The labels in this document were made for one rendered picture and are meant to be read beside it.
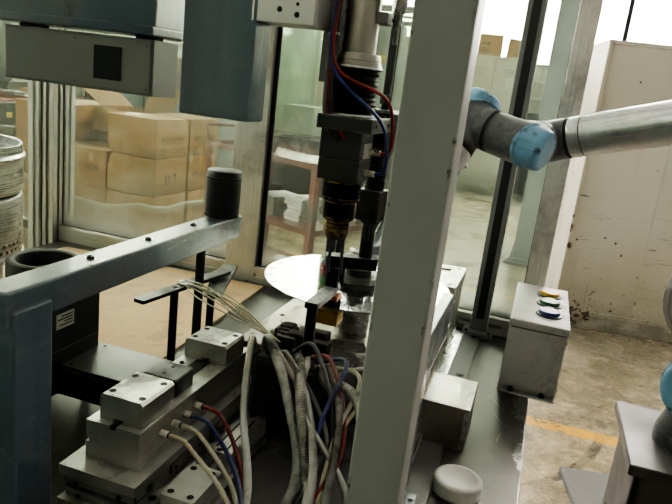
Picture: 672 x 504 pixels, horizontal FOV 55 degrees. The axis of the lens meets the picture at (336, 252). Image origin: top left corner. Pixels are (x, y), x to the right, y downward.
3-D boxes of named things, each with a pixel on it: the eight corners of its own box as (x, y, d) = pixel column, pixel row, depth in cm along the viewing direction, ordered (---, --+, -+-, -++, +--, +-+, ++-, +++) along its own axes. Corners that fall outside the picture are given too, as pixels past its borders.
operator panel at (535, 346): (506, 342, 151) (518, 281, 148) (554, 353, 148) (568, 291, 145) (496, 390, 125) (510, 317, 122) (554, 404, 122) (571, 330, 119)
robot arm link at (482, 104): (502, 92, 112) (461, 78, 116) (469, 145, 111) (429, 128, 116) (510, 116, 119) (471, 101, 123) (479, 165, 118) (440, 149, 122)
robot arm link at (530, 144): (570, 131, 113) (515, 111, 119) (546, 129, 105) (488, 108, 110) (553, 173, 116) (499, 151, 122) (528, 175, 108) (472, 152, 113)
